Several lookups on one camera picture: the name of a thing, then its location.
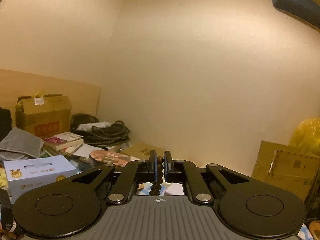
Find brown wooden bead necklace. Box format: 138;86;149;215
149;155;166;196

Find flat yellow cardboard box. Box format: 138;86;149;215
121;141;165;159

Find top black food bowl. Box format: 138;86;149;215
89;150;138;167

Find stack of books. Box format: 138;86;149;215
43;132;84;156

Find cardboard box at right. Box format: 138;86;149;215
251;141;319;200

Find cardboard box at left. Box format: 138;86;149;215
15;94;72;139

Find grey folded cloth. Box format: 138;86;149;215
1;127;43;161

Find yellow plastic bag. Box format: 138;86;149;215
289;118;320;156

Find dark blue cushion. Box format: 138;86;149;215
272;0;319;29

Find coiled black cable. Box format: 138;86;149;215
70;113;131;147

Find wooden board against wall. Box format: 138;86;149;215
0;69;100;126

